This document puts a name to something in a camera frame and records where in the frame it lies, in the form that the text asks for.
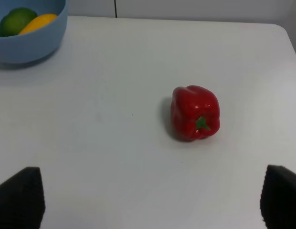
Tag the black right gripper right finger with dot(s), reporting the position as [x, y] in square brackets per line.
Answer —
[278, 198]

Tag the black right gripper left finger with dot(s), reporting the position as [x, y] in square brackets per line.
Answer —
[22, 203]

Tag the green lime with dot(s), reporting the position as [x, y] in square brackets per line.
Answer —
[15, 21]

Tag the yellow mango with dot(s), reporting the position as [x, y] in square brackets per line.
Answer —
[38, 22]

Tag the blue plastic bowl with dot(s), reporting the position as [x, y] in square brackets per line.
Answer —
[37, 44]

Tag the red bell pepper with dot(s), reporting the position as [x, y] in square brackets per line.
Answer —
[195, 113]

